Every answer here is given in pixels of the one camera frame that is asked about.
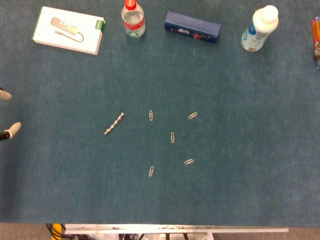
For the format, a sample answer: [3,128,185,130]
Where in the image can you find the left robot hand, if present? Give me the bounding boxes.
[0,87,22,142]

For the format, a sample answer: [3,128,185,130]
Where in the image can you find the white USB hub box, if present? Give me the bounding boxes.
[31,6,106,56]

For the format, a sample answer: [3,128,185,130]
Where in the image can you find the clear bottle red cap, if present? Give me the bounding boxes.
[121,0,146,39]

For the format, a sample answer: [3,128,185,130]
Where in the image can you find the dark blue printed box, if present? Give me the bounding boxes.
[164,10,222,44]

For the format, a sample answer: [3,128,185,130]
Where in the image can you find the teal felt table cover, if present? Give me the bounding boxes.
[0,0,320,227]

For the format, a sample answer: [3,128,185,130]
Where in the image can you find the white milk bottle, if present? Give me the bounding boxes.
[240,4,280,53]

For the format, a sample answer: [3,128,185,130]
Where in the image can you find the orange carton box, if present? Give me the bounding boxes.
[311,16,320,69]

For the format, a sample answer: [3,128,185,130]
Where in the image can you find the aluminium table edge rail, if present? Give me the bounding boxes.
[64,223,290,235]

